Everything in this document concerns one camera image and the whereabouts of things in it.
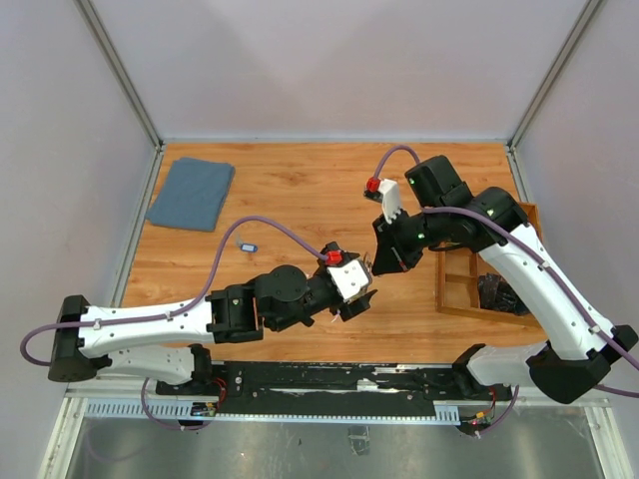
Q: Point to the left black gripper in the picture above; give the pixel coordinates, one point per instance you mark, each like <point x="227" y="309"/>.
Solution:
<point x="354" y="306"/>

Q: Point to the blue tag key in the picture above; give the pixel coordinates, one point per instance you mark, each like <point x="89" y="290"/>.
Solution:
<point x="246" y="246"/>

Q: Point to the aluminium frame post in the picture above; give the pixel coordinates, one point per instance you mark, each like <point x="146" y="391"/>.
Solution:
<point x="96" y="26"/>
<point x="584" y="20"/>

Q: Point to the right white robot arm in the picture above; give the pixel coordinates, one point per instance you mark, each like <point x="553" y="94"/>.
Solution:
<point x="581" y="345"/>

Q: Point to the wooden compartment tray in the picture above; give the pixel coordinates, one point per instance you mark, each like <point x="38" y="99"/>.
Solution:
<point x="456" y="291"/>

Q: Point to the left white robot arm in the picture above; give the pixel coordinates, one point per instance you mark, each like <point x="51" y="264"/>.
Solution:
<point x="167" y="342"/>

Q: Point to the right aluminium frame post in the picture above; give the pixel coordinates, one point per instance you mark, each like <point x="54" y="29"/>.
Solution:
<point x="584" y="20"/>

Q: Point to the blue folded cloth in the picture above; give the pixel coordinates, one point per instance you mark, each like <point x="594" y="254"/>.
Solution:
<point x="192" y="196"/>

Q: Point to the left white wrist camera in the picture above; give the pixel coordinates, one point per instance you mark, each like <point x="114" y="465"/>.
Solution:
<point x="351" y="280"/>

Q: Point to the black mounting base rail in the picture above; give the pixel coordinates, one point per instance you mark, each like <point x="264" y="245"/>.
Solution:
<point x="333" y="390"/>

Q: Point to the rolled dark tie right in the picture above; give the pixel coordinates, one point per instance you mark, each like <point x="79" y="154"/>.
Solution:
<point x="497" y="295"/>

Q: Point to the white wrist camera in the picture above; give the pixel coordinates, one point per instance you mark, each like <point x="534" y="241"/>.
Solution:
<point x="351" y="280"/>
<point x="385" y="192"/>

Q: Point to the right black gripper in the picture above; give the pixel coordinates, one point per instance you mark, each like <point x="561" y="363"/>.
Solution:
<point x="391" y="255"/>

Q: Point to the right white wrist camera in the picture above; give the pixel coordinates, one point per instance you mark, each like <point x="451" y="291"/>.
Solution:
<point x="385" y="192"/>

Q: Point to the left aluminium frame post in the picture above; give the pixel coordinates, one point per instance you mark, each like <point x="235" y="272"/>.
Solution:
<point x="96" y="26"/>

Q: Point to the large metal keyring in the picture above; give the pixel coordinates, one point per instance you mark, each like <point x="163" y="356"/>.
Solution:
<point x="367" y="262"/>

